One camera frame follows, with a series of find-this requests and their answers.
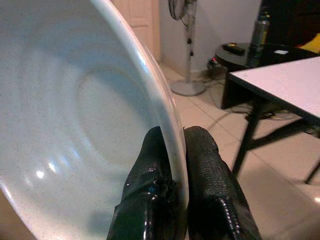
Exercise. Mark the black remote control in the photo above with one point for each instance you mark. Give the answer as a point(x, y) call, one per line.
point(233, 47)

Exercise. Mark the yellow cushion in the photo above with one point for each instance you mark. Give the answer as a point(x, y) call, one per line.
point(311, 43)

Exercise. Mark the white standing pedestal fan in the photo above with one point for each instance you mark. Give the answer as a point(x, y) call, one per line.
point(187, 62)

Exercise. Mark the white speckled ceramic bowl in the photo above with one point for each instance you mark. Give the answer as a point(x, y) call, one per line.
point(75, 112)

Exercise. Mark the white-topped table with black legs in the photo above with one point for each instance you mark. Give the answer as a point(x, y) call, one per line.
point(280, 85)

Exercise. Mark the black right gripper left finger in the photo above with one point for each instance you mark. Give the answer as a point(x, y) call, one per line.
point(145, 190)

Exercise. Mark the black power strip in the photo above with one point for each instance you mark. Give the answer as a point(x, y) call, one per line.
point(212, 63)

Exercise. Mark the round black glass side table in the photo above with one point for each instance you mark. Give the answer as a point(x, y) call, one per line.
point(240, 56)

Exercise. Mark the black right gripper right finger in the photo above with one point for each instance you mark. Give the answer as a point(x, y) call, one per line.
point(212, 185)

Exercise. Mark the small white card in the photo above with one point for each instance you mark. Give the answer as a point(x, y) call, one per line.
point(280, 52)

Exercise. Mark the white panelled door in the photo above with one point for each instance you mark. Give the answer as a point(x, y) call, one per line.
point(140, 22)

